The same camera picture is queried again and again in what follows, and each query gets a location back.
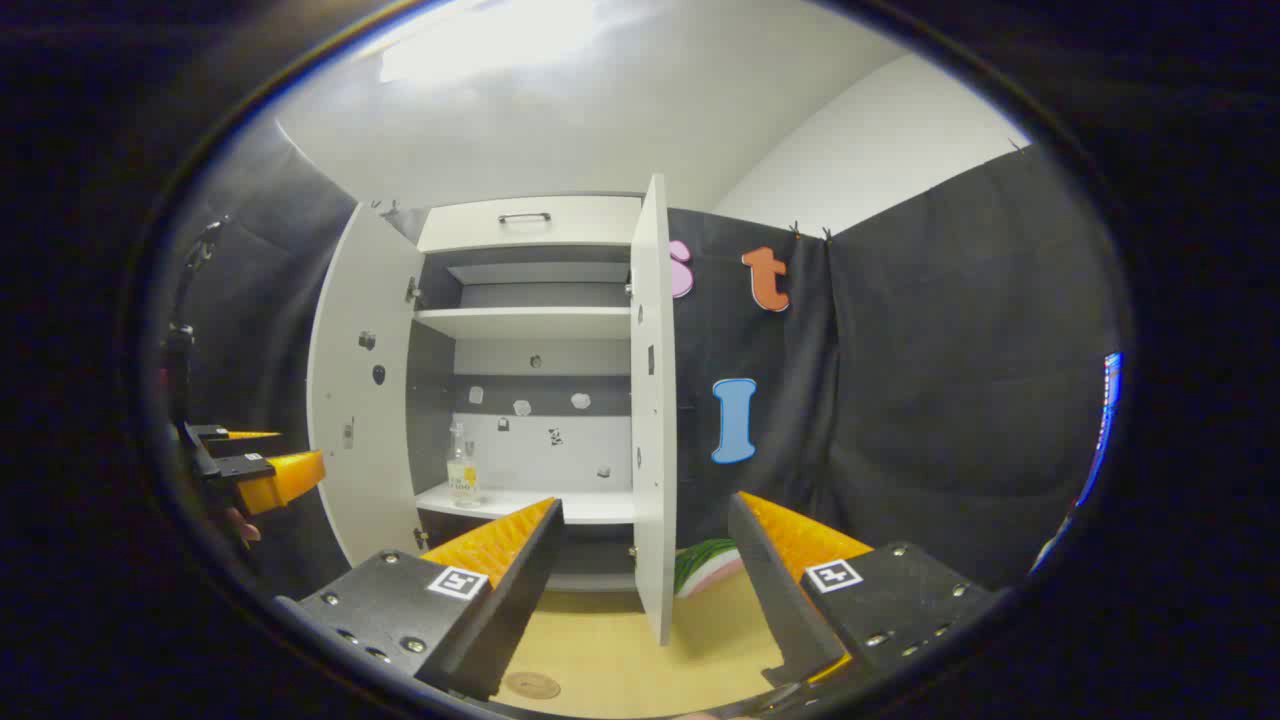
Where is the white cabinet shelf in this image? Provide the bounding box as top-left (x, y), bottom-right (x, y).
top-left (415, 483), bottom-right (638, 526)
top-left (415, 307), bottom-right (633, 339)

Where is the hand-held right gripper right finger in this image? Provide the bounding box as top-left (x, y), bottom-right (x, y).
top-left (727, 490), bottom-right (997, 691)

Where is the black backdrop cloth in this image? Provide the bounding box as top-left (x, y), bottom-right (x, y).
top-left (165, 120), bottom-right (1121, 601)

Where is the clear glass bottle yellow label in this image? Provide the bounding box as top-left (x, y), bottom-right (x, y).
top-left (447, 422), bottom-right (481, 508)

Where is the white cabinet door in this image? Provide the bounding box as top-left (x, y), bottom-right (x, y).
top-left (630, 174), bottom-right (679, 646)
top-left (306, 203), bottom-right (426, 568)

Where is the green striped pink toy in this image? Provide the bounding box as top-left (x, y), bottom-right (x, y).
top-left (675, 538), bottom-right (743, 599)

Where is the white cabinet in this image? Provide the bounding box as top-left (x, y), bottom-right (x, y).
top-left (405, 194), bottom-right (646, 593)

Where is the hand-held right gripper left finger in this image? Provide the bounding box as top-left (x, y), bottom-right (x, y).
top-left (272, 497), bottom-right (565, 703)

